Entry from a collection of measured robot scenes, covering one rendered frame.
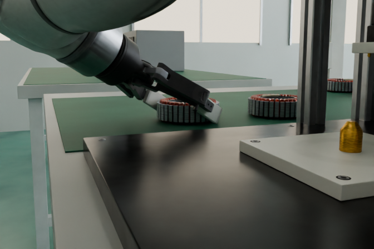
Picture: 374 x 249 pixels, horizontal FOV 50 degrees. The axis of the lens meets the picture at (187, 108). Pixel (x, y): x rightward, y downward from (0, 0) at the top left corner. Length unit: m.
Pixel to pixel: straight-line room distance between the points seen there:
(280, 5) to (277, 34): 0.38
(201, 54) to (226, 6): 0.70
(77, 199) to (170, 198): 0.10
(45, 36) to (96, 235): 0.27
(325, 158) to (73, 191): 0.22
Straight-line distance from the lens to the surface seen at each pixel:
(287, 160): 0.34
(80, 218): 0.32
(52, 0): 0.42
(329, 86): 1.31
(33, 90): 1.62
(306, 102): 0.58
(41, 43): 0.51
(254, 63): 5.48
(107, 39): 0.54
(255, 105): 0.75
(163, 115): 0.68
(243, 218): 0.26
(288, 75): 5.78
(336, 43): 1.49
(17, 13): 0.47
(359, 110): 0.65
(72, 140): 0.58
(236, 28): 5.35
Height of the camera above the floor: 0.87
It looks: 8 degrees down
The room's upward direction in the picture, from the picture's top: straight up
